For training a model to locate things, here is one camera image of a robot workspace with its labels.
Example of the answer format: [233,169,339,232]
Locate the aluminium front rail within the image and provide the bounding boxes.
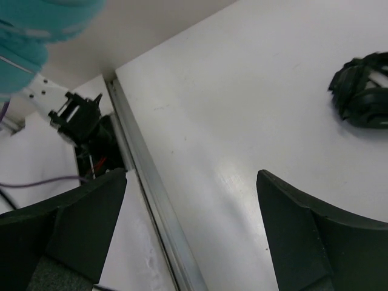
[107,78,208,290]

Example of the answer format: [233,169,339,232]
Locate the black headphones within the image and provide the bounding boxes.
[328,52,387,130]

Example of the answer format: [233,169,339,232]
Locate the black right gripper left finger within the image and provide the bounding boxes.
[1,169,127,290]

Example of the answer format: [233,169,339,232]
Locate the teal cat-ear headphones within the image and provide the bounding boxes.
[1,1,105,102]

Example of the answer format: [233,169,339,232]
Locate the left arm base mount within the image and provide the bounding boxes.
[75,115,126,179]

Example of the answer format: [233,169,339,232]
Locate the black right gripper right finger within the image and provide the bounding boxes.
[256,170,387,290]

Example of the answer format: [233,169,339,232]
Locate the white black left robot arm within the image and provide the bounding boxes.
[20,75,115,151]

